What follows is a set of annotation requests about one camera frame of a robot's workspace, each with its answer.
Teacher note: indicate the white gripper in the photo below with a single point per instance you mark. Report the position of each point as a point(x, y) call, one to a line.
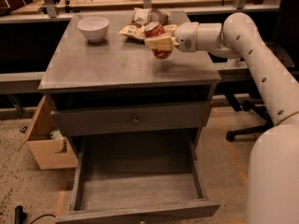
point(185, 36)

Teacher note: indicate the red coke can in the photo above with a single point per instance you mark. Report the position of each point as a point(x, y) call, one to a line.
point(158, 40)

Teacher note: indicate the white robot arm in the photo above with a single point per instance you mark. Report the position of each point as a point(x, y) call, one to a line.
point(273, 174)

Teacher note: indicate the grey wooden drawer cabinet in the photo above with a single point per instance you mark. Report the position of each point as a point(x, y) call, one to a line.
point(119, 71)

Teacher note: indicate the closed grey top drawer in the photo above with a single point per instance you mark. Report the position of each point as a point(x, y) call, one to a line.
point(132, 118)

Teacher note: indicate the open grey middle drawer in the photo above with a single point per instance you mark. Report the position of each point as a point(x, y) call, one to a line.
point(137, 178)

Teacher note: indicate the chip bag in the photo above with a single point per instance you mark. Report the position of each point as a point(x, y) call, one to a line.
point(141, 18)

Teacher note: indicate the hand sanitizer bottle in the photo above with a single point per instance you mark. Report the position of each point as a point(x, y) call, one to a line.
point(233, 62)

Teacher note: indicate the white bowl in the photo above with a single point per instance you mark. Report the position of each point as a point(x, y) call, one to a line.
point(94, 28)

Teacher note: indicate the black office chair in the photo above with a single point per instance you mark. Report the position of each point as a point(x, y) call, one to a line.
point(255, 111)

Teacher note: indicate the green white item in box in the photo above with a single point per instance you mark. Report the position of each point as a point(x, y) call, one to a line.
point(56, 134)

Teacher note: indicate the cardboard box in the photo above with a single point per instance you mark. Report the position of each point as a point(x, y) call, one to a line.
point(48, 153)

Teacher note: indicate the black cable plug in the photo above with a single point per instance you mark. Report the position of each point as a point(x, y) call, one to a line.
point(20, 216)

